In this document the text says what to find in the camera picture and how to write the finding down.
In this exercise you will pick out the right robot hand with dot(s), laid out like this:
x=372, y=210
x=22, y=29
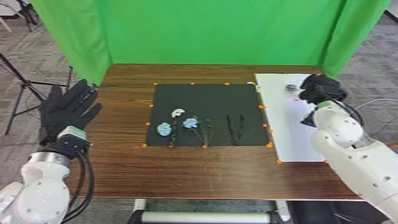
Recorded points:
x=320, y=89

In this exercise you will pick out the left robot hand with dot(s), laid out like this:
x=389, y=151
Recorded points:
x=66, y=111

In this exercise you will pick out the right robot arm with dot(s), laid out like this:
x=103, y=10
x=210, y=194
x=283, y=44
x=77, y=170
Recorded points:
x=340, y=130

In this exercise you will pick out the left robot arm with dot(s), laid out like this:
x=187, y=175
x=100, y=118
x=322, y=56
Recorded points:
x=45, y=186

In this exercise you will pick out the blue flower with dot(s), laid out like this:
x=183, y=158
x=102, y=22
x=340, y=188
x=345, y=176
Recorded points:
x=164, y=129
x=190, y=123
x=292, y=87

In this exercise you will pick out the black tripod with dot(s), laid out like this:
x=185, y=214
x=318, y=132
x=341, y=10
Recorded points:
x=23, y=85

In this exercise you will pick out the white sheet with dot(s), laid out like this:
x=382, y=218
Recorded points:
x=285, y=133

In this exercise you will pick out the white flower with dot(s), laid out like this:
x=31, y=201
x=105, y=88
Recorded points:
x=178, y=113

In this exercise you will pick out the green sprig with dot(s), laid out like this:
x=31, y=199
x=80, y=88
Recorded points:
x=231, y=130
x=208, y=131

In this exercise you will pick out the dark mat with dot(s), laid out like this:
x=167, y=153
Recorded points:
x=206, y=100

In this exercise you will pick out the pale grey bar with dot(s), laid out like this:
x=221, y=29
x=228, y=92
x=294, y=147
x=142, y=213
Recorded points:
x=206, y=217

